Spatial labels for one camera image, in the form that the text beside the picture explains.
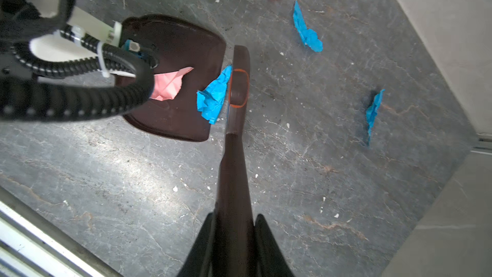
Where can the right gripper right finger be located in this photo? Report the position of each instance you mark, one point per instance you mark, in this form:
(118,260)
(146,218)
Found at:
(271,261)

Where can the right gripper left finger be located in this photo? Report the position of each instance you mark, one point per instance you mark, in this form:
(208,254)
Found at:
(199,259)

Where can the dark brown hand brush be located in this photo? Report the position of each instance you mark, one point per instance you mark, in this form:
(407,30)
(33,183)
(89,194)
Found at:
(234,247)

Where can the dark brown dustpan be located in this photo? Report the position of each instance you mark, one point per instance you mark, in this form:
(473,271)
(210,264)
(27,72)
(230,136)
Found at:
(177,44)

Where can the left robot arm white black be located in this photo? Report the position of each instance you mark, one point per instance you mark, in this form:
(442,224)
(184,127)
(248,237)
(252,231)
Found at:
(27,100)

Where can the blue paper scrap middle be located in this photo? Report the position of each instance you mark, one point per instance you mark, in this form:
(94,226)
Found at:
(210,101)

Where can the blue paper scrap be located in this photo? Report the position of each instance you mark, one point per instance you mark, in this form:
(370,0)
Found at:
(210,101)
(372,112)
(308,36)

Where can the blue paper scrap back right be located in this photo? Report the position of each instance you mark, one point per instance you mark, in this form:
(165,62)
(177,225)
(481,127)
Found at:
(372,112)

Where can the pink paper scrap front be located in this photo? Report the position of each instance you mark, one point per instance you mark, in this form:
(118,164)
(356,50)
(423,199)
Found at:
(168,85)

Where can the blue paper scrap back left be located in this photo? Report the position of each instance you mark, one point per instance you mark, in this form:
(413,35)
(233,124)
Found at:
(308,36)

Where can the aluminium mounting rail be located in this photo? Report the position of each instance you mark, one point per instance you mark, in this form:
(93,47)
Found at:
(32,246)

